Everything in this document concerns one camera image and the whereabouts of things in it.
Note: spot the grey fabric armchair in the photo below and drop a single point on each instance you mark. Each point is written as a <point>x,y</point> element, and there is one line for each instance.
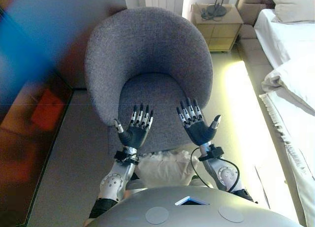
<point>147,47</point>

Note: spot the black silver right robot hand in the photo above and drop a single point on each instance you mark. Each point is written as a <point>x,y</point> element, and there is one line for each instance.
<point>199,131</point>

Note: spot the white bed with linens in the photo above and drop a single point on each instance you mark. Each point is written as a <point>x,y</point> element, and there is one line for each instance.
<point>248,49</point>

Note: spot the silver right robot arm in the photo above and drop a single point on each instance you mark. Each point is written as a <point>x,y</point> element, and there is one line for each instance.
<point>224,172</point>

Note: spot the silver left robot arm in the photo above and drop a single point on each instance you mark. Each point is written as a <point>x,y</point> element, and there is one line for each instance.
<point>112,182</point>

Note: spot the grey robot torso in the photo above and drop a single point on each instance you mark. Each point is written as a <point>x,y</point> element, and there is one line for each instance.
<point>192,212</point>

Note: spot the dark wooden cabinet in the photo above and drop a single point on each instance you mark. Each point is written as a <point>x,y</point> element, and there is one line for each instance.
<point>24,113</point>

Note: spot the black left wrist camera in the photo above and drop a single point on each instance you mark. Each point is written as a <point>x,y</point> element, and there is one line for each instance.
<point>123,155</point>

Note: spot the black lamp with round base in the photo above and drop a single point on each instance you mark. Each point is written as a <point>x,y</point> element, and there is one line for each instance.
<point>216,9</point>

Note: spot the white fringed cushion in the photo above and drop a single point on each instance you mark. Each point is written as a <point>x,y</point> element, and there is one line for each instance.
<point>165,170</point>

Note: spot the white duvet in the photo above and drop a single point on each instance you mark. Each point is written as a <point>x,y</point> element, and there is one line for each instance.
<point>295,84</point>

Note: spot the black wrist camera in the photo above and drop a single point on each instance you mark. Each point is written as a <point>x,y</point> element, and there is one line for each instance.
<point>216,152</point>
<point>123,155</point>

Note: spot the silver left robot leg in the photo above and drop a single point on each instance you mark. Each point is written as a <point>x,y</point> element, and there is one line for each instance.
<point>131,190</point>

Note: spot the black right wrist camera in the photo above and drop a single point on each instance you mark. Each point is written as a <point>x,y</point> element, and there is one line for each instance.
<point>216,152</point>

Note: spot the white bed sheet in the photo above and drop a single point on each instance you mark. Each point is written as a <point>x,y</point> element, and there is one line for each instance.
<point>283,40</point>

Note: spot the white pillow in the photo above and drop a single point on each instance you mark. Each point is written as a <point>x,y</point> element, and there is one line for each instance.
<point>295,5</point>

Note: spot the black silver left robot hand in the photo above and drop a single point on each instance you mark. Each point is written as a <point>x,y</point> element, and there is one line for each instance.
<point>134,136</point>

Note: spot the light wooden nightstand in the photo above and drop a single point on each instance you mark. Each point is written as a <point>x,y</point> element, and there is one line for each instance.
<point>216,32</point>

